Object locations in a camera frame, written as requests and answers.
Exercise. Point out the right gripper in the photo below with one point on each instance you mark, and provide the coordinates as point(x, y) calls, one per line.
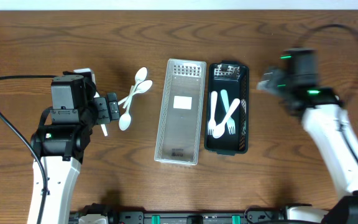
point(268, 82)

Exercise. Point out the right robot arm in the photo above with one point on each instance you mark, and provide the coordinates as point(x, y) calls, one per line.
point(323, 116)

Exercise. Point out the pale blue plastic fork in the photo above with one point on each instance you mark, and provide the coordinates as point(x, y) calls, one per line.
point(230, 123)

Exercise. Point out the white spoon cluster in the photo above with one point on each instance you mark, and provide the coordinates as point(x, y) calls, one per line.
point(125, 119)
point(141, 88)
point(139, 78)

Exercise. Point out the white fork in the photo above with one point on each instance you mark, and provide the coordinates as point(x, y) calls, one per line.
point(212, 122)

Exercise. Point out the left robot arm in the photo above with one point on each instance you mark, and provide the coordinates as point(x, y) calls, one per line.
point(60, 140)

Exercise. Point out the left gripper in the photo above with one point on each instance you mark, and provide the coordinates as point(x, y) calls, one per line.
point(112, 106)

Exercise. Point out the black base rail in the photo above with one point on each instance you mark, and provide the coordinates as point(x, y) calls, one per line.
point(99, 213)

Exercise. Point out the clear plastic basket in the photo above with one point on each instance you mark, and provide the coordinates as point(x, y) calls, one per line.
point(179, 127)

